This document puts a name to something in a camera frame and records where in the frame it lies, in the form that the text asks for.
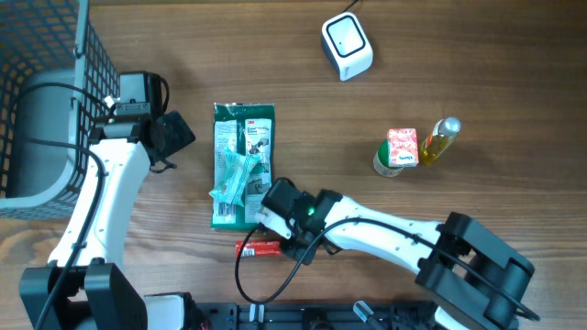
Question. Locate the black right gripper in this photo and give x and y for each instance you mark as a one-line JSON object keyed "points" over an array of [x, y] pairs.
{"points": [[293, 247]]}

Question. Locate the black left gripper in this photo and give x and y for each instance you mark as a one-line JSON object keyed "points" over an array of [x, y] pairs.
{"points": [[177, 131]]}

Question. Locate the red coffee stick sachet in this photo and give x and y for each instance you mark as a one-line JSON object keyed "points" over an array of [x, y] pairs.
{"points": [[257, 248]]}

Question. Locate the pale green wipes sachet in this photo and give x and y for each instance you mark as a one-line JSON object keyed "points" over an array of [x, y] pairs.
{"points": [[236, 174]]}

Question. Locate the green 3M sponge packet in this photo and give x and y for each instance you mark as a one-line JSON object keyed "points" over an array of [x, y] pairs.
{"points": [[247, 129]]}

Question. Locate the green lid small jar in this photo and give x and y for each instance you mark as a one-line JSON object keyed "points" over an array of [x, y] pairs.
{"points": [[382, 164]]}

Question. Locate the pink Kleenex tissue pack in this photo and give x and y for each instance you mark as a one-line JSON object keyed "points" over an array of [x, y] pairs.
{"points": [[402, 147]]}

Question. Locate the yellow oil bottle silver cap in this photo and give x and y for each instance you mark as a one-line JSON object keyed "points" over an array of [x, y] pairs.
{"points": [[440, 138]]}

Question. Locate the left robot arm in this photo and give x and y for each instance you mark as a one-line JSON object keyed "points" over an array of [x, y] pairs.
{"points": [[83, 285]]}

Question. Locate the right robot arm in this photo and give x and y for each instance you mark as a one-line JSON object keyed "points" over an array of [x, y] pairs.
{"points": [[474, 278]]}

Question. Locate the white barcode scanner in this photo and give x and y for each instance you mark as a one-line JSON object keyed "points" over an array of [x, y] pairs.
{"points": [[346, 45]]}

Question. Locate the dark grey mesh basket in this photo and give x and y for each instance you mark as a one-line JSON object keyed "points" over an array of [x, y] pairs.
{"points": [[55, 75]]}

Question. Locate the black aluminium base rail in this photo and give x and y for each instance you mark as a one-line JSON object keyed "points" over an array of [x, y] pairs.
{"points": [[410, 315]]}

